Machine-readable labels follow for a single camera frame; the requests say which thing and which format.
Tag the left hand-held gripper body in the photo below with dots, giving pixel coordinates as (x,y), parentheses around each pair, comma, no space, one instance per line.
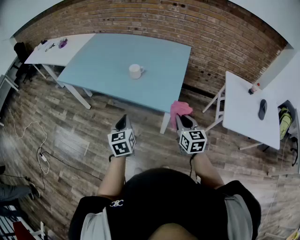
(122,143)

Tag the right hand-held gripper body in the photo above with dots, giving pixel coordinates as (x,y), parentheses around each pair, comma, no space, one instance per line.
(193,141)

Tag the pink cloth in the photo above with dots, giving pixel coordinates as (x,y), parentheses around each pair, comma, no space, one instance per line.
(179,108)

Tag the white ceramic mug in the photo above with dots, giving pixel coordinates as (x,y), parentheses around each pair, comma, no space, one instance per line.
(134,71)

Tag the person's right forearm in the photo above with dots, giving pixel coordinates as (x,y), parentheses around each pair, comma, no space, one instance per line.
(206,168)

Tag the person's left forearm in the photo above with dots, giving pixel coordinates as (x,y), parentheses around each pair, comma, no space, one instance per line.
(112,175)

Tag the black wristband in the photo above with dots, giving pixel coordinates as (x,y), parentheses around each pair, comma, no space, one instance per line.
(110,158)

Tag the white table with slanted legs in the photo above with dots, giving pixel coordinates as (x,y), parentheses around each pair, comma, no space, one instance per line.
(241,112)

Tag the person's torso in black shirt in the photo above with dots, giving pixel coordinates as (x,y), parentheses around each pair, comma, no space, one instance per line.
(164,199)

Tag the light blue table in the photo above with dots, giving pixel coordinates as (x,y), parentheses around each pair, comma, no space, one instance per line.
(105,58)

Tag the red-capped soda bottle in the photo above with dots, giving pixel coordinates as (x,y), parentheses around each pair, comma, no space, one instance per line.
(253,89)

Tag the white power adapter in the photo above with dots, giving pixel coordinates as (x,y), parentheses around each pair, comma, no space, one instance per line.
(43,157)

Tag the long white table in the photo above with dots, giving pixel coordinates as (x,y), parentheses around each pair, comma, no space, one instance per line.
(58,56)

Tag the yellow-green bag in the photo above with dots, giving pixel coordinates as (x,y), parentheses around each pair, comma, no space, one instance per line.
(284,123)

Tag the purple object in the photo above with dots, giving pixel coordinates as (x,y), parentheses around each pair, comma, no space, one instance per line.
(62,43)

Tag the small black white gadget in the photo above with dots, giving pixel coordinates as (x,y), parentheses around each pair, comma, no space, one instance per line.
(49,48)

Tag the black chair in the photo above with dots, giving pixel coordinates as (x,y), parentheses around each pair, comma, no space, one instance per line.
(21,56)

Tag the black metal rack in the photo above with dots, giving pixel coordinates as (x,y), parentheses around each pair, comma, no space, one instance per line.
(9,218)

